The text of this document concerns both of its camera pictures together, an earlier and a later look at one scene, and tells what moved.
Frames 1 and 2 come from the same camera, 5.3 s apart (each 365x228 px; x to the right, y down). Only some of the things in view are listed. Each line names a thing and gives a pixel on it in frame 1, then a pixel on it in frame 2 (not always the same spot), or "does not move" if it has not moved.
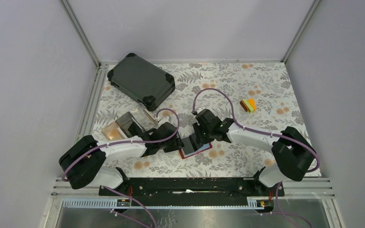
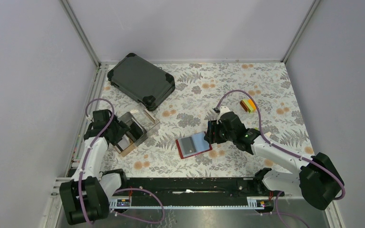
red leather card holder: (205, 147) does not move
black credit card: (188, 147) does not move
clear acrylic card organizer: (139, 114) does not move
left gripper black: (177, 145) → (122, 128)
